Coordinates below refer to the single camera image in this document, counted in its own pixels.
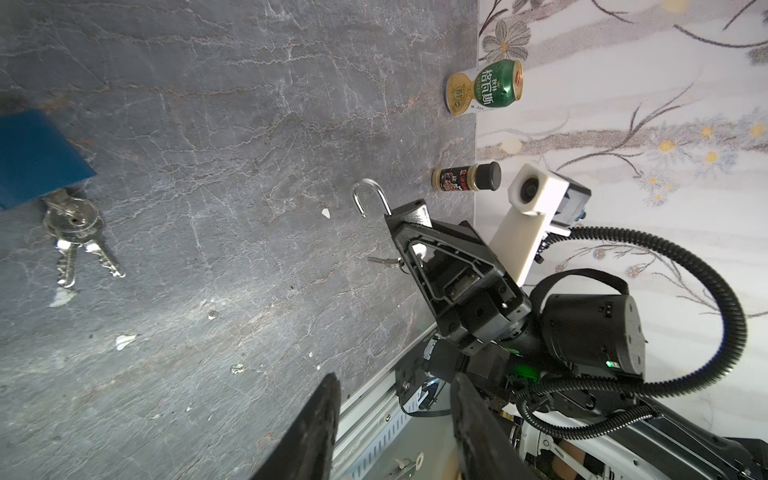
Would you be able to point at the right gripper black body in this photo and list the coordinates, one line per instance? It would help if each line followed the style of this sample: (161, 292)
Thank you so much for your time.
(473, 310)

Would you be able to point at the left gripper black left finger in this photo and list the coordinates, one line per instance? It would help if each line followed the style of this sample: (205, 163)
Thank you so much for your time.
(306, 449)

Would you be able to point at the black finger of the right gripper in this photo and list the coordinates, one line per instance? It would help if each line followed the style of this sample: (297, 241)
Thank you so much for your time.
(447, 261)

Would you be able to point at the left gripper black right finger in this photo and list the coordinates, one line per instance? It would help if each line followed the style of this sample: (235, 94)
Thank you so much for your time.
(484, 450)

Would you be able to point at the blue padlock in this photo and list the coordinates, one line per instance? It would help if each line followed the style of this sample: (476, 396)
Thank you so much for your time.
(36, 159)

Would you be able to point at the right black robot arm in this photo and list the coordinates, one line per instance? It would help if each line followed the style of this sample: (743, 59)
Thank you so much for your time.
(572, 364)

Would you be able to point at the small dark spice bottle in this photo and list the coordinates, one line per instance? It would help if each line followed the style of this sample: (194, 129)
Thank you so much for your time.
(476, 177)

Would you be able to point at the green beer can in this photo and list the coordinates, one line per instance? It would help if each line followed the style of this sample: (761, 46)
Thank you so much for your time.
(494, 86)

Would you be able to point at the white slotted cable duct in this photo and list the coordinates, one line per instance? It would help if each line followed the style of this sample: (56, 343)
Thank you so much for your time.
(367, 429)

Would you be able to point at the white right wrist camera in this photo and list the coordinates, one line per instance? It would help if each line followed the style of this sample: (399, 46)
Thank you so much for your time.
(541, 203)

